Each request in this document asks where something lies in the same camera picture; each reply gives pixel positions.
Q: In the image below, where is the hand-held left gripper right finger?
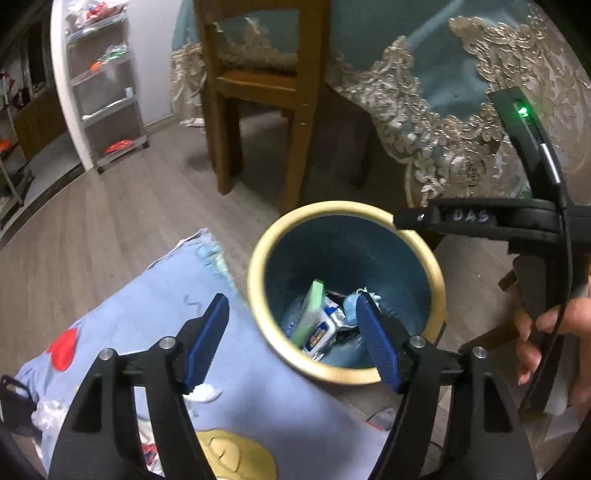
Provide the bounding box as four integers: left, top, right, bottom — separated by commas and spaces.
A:
355, 293, 539, 480

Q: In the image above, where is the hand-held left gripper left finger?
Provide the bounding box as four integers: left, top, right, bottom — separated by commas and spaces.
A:
48, 294, 230, 480

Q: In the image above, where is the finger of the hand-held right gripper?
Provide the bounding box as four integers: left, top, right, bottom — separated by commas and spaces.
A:
393, 199, 513, 241

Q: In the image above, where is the teal bin with gold rim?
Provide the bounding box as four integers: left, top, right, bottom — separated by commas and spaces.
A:
248, 200, 448, 386

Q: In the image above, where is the person's right hand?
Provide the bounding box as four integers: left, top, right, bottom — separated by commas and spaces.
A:
515, 298, 591, 407

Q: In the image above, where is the blue face mask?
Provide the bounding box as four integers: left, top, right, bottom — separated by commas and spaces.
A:
342, 288, 384, 326

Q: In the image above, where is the white crumpled tissue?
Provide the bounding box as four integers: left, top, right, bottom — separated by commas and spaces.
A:
187, 383, 222, 403

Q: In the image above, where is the blue white snack wrapper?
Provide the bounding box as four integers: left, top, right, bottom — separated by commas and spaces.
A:
302, 295, 342, 361

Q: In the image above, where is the green packet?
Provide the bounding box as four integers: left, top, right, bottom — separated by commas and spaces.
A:
288, 279, 326, 344

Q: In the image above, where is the blue printed blanket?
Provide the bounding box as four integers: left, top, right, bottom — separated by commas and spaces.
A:
14, 228, 393, 480

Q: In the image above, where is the wooden stool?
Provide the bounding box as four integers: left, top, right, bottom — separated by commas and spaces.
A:
462, 265, 522, 354

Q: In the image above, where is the teal lace-trimmed tablecloth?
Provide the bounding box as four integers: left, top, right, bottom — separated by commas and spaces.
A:
168, 0, 591, 208

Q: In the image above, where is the clear crumpled plastic wrapper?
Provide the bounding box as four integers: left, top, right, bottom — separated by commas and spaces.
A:
31, 399, 70, 439

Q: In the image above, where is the black paper cup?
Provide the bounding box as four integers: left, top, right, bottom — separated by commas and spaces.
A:
0, 375, 42, 439

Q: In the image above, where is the wooden chair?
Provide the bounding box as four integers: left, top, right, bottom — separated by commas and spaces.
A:
194, 0, 333, 215

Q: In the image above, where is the white rolling shelf cart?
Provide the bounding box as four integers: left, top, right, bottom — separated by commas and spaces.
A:
65, 0, 151, 174

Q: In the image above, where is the metal storage rack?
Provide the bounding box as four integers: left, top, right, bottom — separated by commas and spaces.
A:
0, 69, 35, 227

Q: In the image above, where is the wooden cabinet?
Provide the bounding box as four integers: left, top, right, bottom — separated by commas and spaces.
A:
14, 18, 68, 162

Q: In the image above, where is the black cable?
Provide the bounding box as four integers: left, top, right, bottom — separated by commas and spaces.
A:
540, 143, 575, 407

